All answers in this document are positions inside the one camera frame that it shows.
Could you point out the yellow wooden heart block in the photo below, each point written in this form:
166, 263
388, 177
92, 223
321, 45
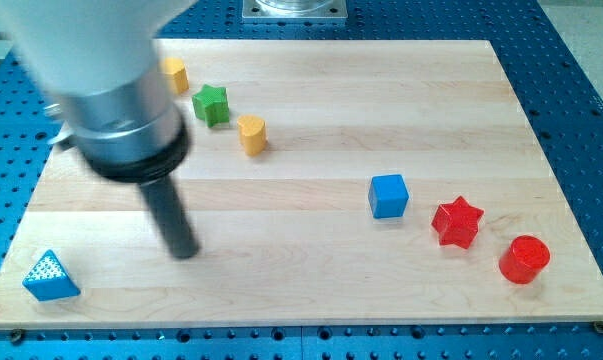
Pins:
252, 134

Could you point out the blue wooden cube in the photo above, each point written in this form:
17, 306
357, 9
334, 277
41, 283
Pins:
388, 196

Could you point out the blue wooden triangle block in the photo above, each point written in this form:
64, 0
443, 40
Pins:
48, 279

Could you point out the light wooden board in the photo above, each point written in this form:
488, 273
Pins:
287, 237

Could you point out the blue perforated metal table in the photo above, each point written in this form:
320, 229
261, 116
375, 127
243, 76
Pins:
562, 105

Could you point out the red wooden star block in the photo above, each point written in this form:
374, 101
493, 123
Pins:
457, 223

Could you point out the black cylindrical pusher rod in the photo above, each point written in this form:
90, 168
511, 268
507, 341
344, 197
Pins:
166, 208

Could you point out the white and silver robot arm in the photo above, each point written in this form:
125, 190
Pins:
97, 62

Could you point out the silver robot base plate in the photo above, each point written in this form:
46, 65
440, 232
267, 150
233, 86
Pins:
294, 9

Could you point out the red wooden cylinder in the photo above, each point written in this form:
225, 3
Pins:
524, 259

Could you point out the green wooden star block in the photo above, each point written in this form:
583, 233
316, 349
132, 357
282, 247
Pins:
211, 105

